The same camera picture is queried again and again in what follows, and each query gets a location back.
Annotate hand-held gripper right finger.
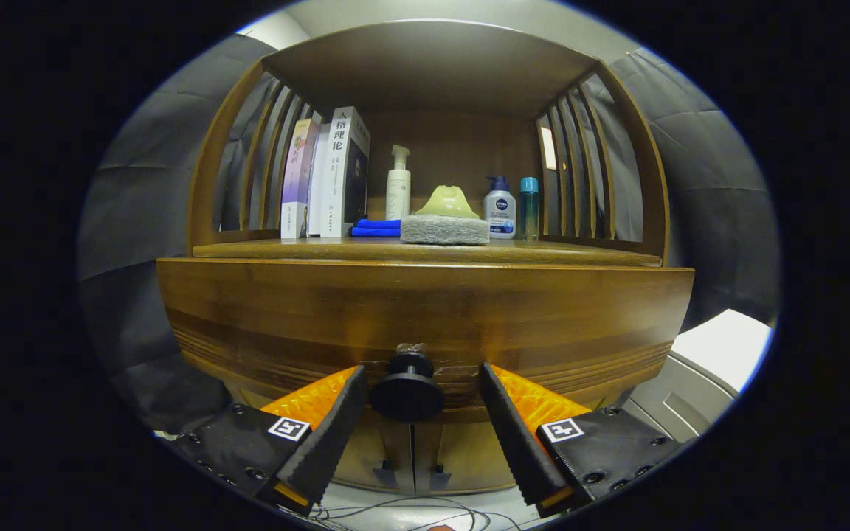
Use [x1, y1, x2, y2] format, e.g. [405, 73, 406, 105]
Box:
[478, 361, 699, 519]

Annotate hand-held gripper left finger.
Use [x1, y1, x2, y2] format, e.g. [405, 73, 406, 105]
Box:
[174, 364, 368, 517]

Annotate black round drawer knob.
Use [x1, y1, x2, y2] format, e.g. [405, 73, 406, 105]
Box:
[368, 351, 446, 423]

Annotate wooden drawer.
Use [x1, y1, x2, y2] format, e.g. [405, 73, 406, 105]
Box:
[156, 257, 695, 425]

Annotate green scrub brush grey pad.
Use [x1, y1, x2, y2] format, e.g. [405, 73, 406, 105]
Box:
[400, 184, 491, 246]

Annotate wooden cabinet door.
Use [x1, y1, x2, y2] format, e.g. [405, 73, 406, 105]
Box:
[336, 417, 415, 493]
[413, 420, 518, 495]

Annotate wooden countertop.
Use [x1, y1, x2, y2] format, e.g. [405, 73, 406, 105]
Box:
[191, 236, 663, 268]

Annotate wooden cabinet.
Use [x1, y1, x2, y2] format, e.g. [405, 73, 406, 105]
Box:
[185, 18, 671, 496]

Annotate blue folded cloth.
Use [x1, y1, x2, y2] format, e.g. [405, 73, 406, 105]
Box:
[350, 218, 402, 238]

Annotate white bottle with blue pump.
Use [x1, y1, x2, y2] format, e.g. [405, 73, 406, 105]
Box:
[483, 176, 517, 240]

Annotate teal bottle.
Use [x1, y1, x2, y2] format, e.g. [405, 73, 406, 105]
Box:
[519, 176, 540, 242]

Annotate thin white book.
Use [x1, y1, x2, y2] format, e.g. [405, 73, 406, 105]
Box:
[307, 122, 334, 237]

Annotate purple book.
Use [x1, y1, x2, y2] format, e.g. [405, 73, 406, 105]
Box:
[280, 118, 320, 240]

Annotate thick white portrait book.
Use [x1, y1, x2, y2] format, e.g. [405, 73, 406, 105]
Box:
[319, 106, 372, 239]

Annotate black floor cables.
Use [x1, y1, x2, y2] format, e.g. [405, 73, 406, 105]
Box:
[300, 496, 536, 531]

